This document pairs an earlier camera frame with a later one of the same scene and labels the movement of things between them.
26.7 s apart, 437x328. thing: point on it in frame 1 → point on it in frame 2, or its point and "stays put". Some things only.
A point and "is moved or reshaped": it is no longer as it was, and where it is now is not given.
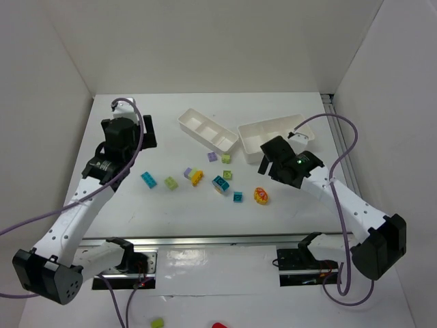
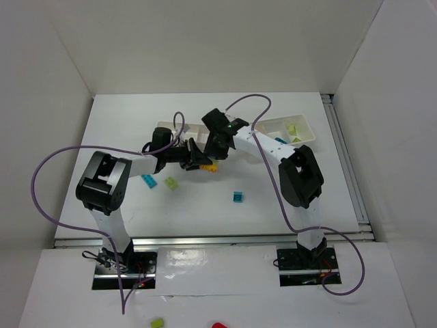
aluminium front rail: (214, 240) stays put
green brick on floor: (157, 323) stays put
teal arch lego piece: (223, 183) is moved or reshaped
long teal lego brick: (149, 180) stays put
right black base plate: (298, 266) stays put
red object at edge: (218, 325) stays put
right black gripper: (271, 158) → (212, 150)
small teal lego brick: (237, 197) stays put
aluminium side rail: (347, 162) stays put
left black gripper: (149, 131) → (191, 154)
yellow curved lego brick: (196, 178) → (212, 167)
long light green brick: (171, 183) stays put
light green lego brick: (225, 158) → (292, 130)
